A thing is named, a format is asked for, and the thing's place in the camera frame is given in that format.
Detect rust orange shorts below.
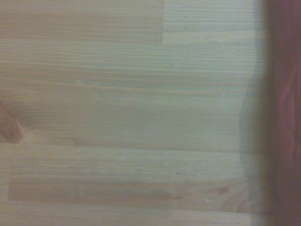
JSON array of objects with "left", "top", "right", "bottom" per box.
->
[{"left": 263, "top": 0, "right": 301, "bottom": 226}]

